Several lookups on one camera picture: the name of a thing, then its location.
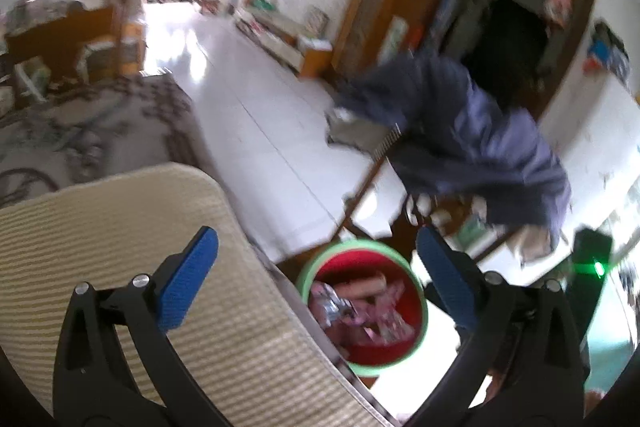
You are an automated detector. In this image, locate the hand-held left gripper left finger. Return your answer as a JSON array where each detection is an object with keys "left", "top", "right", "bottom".
[{"left": 52, "top": 226, "right": 236, "bottom": 427}]

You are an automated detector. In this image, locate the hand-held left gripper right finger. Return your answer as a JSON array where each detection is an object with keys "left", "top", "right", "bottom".
[{"left": 416, "top": 224, "right": 588, "bottom": 427}]

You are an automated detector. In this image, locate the pink foil wrapper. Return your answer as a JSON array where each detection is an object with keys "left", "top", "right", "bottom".
[{"left": 350, "top": 284, "right": 416, "bottom": 343}]

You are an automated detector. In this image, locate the brown tube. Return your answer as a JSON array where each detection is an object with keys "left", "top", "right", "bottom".
[{"left": 332, "top": 273, "right": 388, "bottom": 301}]

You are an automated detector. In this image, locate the red bin with green rim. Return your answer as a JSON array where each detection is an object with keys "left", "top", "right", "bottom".
[{"left": 295, "top": 239, "right": 429, "bottom": 378}]

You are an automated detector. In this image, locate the yellow white striped mat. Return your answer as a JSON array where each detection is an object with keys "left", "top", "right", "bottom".
[{"left": 0, "top": 162, "right": 396, "bottom": 427}]

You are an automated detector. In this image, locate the carved wooden chair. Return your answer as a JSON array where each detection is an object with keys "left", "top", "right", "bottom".
[{"left": 335, "top": 127, "right": 506, "bottom": 258}]

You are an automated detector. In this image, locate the dark blue jacket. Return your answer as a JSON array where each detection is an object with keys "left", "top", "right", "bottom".
[{"left": 325, "top": 54, "right": 573, "bottom": 253}]

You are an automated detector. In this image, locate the white wooden television cabinet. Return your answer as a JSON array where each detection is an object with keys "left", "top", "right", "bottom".
[{"left": 235, "top": 4, "right": 333, "bottom": 78}]

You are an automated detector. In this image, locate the wooden dining chair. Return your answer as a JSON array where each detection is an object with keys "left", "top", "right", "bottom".
[{"left": 5, "top": 2, "right": 146, "bottom": 82}]

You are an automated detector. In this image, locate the framed patterned picture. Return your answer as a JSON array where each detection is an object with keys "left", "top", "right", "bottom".
[{"left": 306, "top": 7, "right": 329, "bottom": 36}]

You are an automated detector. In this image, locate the colourful wall poster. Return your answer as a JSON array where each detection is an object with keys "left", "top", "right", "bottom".
[{"left": 582, "top": 22, "right": 632, "bottom": 84}]

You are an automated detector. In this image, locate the small framed wall painting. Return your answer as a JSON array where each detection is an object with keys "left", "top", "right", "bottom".
[{"left": 380, "top": 17, "right": 409, "bottom": 64}]

